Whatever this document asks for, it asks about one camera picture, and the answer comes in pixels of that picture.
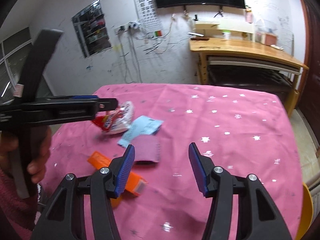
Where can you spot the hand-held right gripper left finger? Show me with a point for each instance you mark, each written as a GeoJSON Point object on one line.
{"type": "Point", "coordinates": [126, 170]}

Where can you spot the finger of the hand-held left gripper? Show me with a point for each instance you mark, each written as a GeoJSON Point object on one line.
{"type": "Point", "coordinates": [80, 112]}
{"type": "Point", "coordinates": [82, 96]}

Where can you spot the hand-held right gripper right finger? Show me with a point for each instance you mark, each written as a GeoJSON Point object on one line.
{"type": "Point", "coordinates": [197, 170]}

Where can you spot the long orange box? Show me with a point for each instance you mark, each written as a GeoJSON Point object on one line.
{"type": "Point", "coordinates": [100, 160]}

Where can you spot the red and white snack wrapper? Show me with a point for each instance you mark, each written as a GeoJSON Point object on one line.
{"type": "Point", "coordinates": [117, 123]}

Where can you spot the person's left forearm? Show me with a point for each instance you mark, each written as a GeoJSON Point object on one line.
{"type": "Point", "coordinates": [15, 205]}

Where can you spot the person's left hand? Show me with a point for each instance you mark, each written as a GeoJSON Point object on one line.
{"type": "Point", "coordinates": [41, 155]}

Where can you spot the purple pouch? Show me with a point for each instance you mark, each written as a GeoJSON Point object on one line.
{"type": "Point", "coordinates": [147, 150]}

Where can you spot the small orange box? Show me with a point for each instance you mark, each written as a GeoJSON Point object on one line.
{"type": "Point", "coordinates": [116, 202]}

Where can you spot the pink star-print tablecloth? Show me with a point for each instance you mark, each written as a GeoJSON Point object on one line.
{"type": "Point", "coordinates": [225, 142]}

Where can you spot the light blue paper slip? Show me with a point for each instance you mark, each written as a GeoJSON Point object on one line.
{"type": "Point", "coordinates": [141, 127]}

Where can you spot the white power strip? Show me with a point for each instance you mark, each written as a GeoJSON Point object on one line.
{"type": "Point", "coordinates": [127, 27]}

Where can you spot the eye chart poster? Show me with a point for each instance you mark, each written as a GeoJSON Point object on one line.
{"type": "Point", "coordinates": [147, 12]}

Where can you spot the yellow stool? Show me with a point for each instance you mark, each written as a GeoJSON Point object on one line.
{"type": "Point", "coordinates": [308, 205]}

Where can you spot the wooden desk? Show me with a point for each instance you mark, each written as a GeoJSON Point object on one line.
{"type": "Point", "coordinates": [245, 50]}

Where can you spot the dark wooden block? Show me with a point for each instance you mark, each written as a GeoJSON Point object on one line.
{"type": "Point", "coordinates": [199, 39]}

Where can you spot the white jar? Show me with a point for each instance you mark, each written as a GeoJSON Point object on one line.
{"type": "Point", "coordinates": [226, 35]}

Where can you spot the white desk shelf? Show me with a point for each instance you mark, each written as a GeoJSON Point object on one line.
{"type": "Point", "coordinates": [207, 26]}

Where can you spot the white rag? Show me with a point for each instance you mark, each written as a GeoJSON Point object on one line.
{"type": "Point", "coordinates": [277, 47]}

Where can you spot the pink box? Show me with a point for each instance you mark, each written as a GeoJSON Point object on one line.
{"type": "Point", "coordinates": [271, 40]}

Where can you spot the clear plastic container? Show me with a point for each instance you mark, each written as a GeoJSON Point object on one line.
{"type": "Point", "coordinates": [261, 30]}

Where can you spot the pink bottle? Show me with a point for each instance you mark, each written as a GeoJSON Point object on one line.
{"type": "Point", "coordinates": [248, 16]}

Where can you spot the glass door white frame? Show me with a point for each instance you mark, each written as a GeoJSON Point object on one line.
{"type": "Point", "coordinates": [12, 62]}

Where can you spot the wall window with shelves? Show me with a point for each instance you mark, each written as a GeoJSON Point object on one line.
{"type": "Point", "coordinates": [91, 28]}

